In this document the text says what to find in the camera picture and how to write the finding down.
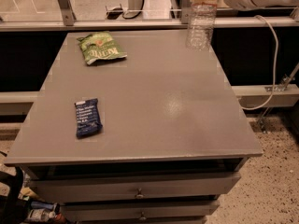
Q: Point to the clear plastic water bottle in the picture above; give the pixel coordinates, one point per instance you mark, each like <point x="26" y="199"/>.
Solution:
<point x="200" y="26"/>

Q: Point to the green snack bag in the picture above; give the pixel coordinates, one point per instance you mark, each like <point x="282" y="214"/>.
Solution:
<point x="100" y="46"/>

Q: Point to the grey drawer cabinet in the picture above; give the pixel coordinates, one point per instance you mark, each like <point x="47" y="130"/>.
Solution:
<point x="165" y="110"/>

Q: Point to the dark blue snack bar wrapper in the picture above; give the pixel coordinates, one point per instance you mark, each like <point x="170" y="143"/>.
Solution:
<point x="88" y="118"/>

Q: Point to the upper grey drawer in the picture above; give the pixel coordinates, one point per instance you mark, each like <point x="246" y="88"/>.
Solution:
<point x="134" y="187"/>

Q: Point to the grey drawer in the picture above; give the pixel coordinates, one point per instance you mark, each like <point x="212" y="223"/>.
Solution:
<point x="134" y="187"/>
<point x="139" y="210"/>

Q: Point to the lower grey drawer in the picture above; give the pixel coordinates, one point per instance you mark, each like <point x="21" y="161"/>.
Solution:
<point x="139" y="210"/>

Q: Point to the clutter items on floor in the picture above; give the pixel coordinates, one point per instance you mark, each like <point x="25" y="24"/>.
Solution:
<point x="38" y="211"/>

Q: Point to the black bag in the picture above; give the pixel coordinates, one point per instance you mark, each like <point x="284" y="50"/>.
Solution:
<point x="13" y="210"/>

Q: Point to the white stand with black cable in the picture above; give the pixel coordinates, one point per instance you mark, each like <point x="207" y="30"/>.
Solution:
<point x="133" y="10"/>

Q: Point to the metal railing frame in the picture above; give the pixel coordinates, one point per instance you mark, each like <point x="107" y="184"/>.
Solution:
<point x="86" y="15"/>

